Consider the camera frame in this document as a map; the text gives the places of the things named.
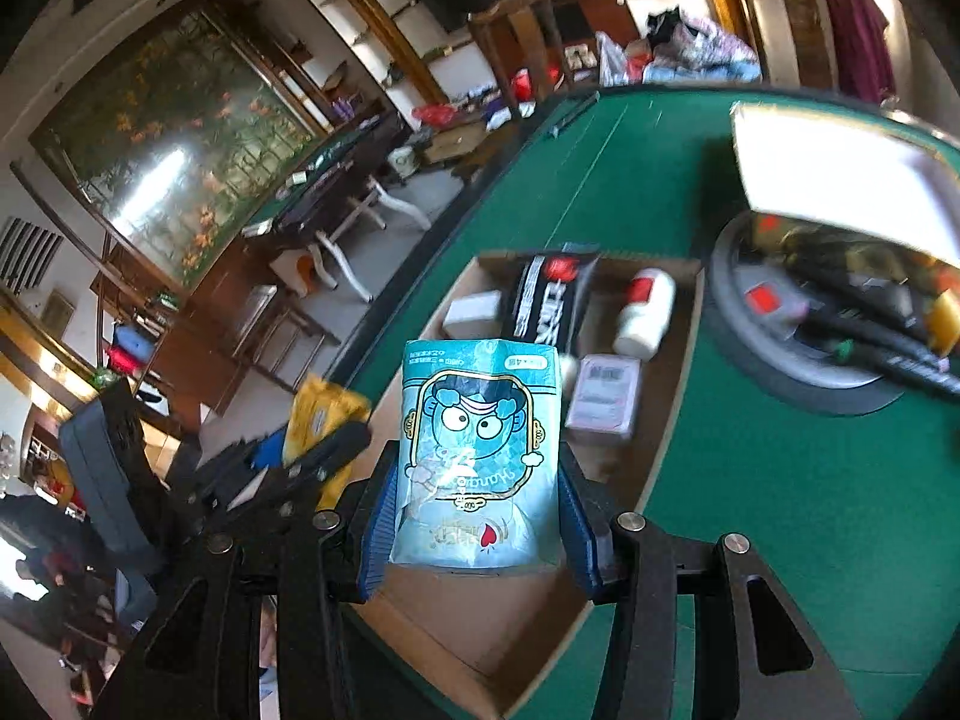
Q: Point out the maroon cloth on chair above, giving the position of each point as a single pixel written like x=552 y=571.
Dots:
x=864 y=66

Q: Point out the yellow snack packet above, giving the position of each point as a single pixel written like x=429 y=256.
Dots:
x=318 y=409

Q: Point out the framed floral painting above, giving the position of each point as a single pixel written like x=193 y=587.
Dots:
x=173 y=141

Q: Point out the black white snack bag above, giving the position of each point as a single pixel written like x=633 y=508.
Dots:
x=548 y=301

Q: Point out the blue cartoon tissue pack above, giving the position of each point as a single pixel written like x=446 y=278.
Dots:
x=477 y=480

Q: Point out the small white cube box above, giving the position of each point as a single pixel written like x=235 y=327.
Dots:
x=474 y=316

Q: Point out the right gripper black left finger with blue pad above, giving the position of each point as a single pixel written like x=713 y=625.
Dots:
x=197 y=655

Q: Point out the small white bottle red label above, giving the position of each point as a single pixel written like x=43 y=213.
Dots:
x=645 y=318

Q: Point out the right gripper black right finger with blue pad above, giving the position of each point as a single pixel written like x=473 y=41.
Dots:
x=756 y=656

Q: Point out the dark side table white legs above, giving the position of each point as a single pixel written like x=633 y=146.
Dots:
x=340 y=185

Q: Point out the round grey table console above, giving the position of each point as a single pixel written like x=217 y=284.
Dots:
x=831 y=326

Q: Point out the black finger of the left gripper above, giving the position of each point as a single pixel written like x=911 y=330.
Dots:
x=333 y=453

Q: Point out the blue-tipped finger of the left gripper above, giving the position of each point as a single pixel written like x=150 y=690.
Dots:
x=252 y=455

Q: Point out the wooden chair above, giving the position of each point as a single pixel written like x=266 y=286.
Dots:
x=518 y=35

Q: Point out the white pink barcode box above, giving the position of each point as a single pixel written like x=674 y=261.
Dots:
x=605 y=400

